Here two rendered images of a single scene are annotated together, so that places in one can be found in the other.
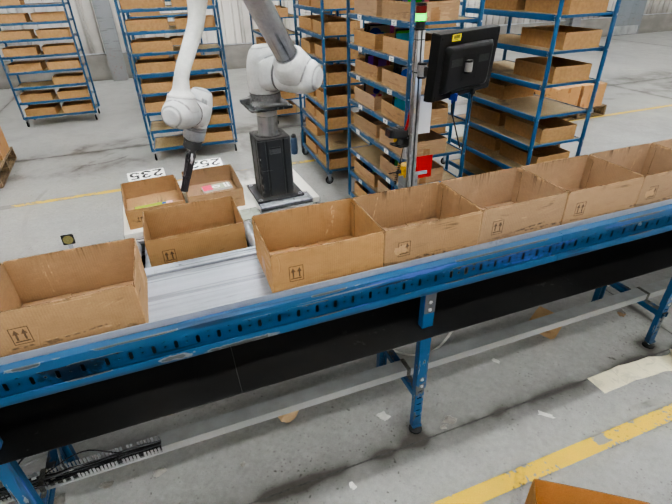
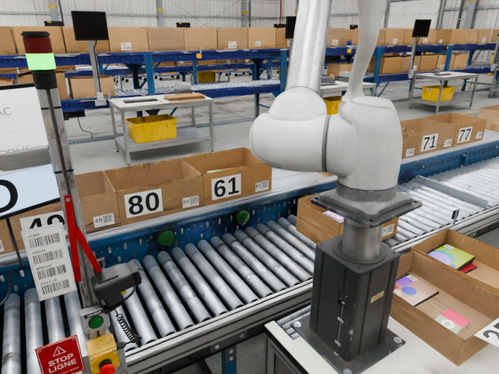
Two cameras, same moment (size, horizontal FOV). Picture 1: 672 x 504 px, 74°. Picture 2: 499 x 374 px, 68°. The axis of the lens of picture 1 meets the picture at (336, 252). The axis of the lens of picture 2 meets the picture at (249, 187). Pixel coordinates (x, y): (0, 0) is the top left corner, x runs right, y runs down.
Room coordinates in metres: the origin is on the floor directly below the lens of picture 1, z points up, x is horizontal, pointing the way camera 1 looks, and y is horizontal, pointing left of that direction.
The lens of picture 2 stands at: (3.20, -0.14, 1.66)
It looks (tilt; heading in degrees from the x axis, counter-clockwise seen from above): 23 degrees down; 169
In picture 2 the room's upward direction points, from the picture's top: straight up
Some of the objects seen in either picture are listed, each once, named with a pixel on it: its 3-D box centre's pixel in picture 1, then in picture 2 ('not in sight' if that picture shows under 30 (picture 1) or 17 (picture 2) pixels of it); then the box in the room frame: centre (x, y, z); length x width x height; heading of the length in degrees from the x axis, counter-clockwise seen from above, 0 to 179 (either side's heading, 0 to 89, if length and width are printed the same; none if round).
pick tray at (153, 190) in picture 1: (153, 200); (473, 268); (2.16, 0.95, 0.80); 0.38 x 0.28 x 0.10; 24
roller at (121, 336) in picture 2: not in sight; (114, 307); (2.04, -0.44, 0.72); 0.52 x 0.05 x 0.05; 20
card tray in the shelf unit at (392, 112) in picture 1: (413, 110); not in sight; (3.06, -0.55, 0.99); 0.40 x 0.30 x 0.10; 16
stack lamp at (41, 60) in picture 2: (421, 13); (39, 53); (2.32, -0.42, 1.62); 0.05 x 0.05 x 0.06
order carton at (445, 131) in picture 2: not in sight; (419, 135); (0.85, 1.54, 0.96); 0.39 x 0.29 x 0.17; 109
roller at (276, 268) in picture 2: not in sight; (263, 257); (1.82, 0.18, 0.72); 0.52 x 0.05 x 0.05; 20
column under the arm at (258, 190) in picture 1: (272, 162); (351, 293); (2.34, 0.33, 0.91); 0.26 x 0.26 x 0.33; 22
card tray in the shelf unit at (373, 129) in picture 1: (382, 122); not in sight; (3.50, -0.39, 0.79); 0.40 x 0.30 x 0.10; 21
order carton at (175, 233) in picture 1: (195, 233); (347, 217); (1.72, 0.61, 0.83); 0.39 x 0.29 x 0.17; 110
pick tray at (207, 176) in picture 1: (212, 187); (431, 300); (2.29, 0.67, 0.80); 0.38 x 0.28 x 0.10; 20
